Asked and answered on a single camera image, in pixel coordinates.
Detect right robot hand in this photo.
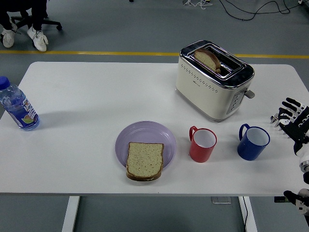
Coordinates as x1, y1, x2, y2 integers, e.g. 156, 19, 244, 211
277, 97, 309, 167

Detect blue enamel cup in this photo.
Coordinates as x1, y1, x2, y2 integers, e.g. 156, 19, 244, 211
237, 123, 270, 161

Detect red enamel cup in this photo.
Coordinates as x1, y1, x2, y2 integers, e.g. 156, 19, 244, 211
188, 125, 217, 163

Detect rounded bread slice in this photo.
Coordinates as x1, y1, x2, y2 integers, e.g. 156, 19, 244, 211
194, 49, 221, 73

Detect square bread slice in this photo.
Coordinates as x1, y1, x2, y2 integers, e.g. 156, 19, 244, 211
125, 142, 165, 181

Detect silver metal toast rack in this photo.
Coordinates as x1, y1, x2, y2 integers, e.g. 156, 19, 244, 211
269, 113, 294, 139

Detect white table leg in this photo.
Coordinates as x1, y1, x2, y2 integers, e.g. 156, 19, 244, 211
238, 196, 258, 232
61, 196, 81, 232

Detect cream and chrome toaster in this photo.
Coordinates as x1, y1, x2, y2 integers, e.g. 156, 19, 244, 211
175, 40, 256, 123

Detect purple round plate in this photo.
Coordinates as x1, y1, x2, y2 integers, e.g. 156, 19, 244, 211
114, 120, 177, 170

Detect black office chair base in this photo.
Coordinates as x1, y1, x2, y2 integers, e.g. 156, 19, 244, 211
11, 14, 63, 31

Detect blue-capped water bottle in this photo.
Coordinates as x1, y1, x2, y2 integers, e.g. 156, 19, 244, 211
0, 76, 41, 131

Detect black cable under table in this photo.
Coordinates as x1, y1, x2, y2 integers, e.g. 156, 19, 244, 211
241, 197, 249, 232

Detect grey bracket under table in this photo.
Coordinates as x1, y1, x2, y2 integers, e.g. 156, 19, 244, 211
211, 197, 232, 205

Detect black floor cable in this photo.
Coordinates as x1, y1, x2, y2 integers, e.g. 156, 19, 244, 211
218, 0, 302, 21

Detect white floor cables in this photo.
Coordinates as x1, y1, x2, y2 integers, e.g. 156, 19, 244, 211
182, 0, 213, 10

